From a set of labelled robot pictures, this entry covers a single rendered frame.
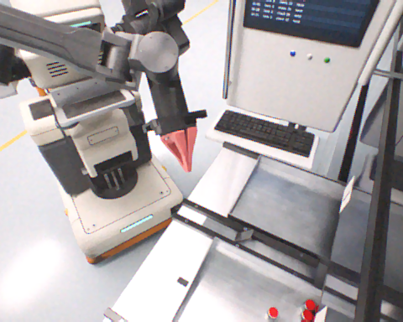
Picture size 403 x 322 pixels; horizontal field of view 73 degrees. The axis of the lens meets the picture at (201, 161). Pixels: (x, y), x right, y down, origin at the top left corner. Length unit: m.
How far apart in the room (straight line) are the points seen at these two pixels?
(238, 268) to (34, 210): 1.66
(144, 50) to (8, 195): 2.03
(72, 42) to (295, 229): 0.69
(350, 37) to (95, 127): 0.95
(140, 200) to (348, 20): 1.26
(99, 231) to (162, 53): 1.26
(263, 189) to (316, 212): 0.17
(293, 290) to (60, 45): 0.70
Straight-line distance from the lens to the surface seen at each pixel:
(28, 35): 0.49
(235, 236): 0.79
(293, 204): 0.88
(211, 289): 0.73
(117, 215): 1.58
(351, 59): 1.11
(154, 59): 0.41
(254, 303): 0.73
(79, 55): 0.48
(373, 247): 0.48
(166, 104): 0.46
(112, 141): 1.18
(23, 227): 2.13
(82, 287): 1.78
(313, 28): 1.07
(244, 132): 1.14
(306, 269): 0.79
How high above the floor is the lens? 1.58
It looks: 48 degrees down
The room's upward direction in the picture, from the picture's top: straight up
